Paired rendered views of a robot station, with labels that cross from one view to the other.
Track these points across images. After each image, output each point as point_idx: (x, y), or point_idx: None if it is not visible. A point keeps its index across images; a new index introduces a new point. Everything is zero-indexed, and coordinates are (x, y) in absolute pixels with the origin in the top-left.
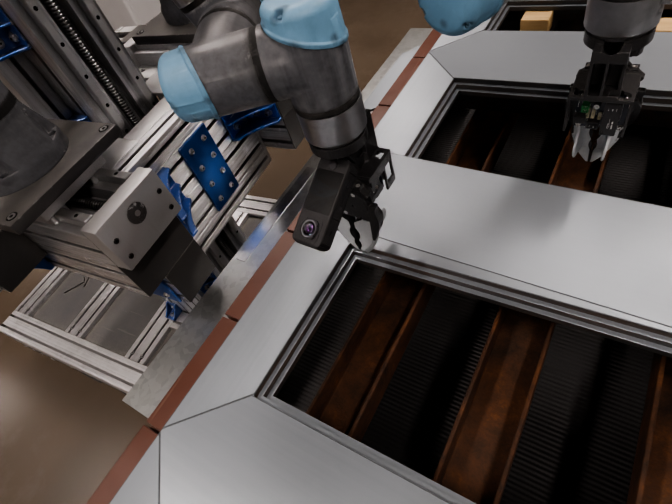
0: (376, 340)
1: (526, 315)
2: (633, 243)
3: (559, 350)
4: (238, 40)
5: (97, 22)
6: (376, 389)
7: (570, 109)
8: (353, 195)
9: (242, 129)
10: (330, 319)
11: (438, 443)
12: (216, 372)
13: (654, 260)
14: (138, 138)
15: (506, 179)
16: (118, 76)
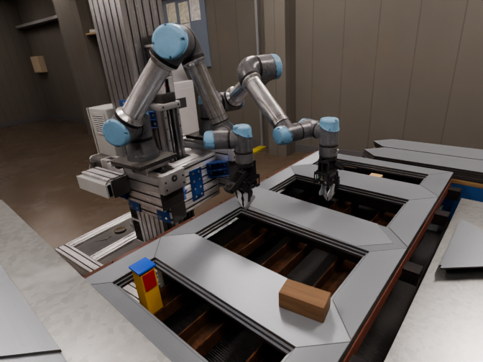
0: (241, 248)
1: (298, 250)
2: (328, 218)
3: (313, 277)
4: (226, 131)
5: (180, 126)
6: None
7: (316, 177)
8: (244, 182)
9: (213, 175)
10: None
11: None
12: (184, 227)
13: (332, 223)
14: (177, 164)
15: (299, 200)
16: (177, 144)
